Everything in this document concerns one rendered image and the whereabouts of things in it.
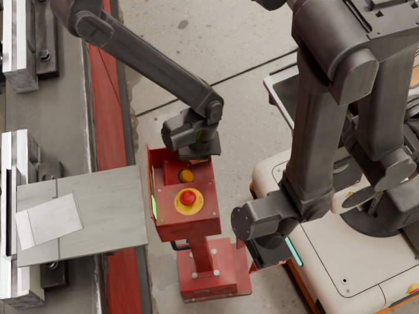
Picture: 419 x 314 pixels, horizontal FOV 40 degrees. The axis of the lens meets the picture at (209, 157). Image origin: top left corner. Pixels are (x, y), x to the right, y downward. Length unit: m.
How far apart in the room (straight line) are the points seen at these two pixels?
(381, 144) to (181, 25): 1.98
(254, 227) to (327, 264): 0.98
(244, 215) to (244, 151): 1.44
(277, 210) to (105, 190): 0.43
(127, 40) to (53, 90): 0.54
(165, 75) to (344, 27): 0.59
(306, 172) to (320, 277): 1.08
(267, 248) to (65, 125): 0.66
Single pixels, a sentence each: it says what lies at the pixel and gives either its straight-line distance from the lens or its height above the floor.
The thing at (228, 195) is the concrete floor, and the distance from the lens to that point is 2.27.
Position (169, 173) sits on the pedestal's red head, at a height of 0.74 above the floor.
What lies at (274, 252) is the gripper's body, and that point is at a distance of 1.05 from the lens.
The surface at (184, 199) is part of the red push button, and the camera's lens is 1.39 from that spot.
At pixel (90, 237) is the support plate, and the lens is 1.19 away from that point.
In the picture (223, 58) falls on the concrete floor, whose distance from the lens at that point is 2.62.
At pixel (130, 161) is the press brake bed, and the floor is 0.05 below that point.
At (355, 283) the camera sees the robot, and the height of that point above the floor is 0.28.
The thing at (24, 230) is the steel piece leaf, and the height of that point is 1.00.
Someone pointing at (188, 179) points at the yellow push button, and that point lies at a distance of 1.51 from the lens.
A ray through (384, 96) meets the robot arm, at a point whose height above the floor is 1.46.
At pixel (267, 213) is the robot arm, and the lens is 0.93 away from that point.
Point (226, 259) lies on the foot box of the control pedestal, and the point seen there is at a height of 0.12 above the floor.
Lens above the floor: 2.08
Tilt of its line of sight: 62 degrees down
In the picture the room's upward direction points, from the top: 9 degrees counter-clockwise
